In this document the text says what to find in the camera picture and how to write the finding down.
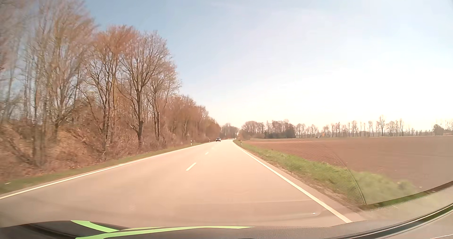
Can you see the wood of bare trees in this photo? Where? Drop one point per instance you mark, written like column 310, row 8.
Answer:
column 88, row 101

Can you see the grass verge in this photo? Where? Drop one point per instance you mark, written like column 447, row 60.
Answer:
column 315, row 171
column 70, row 171

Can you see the row of bare trees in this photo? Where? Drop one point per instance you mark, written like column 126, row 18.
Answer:
column 336, row 128

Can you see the brown ploughed field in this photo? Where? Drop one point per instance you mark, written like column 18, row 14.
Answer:
column 382, row 157

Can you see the grey asphalt road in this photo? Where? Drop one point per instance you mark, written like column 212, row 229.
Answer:
column 219, row 186

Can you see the car's own bonnet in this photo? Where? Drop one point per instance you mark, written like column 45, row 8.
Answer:
column 177, row 232

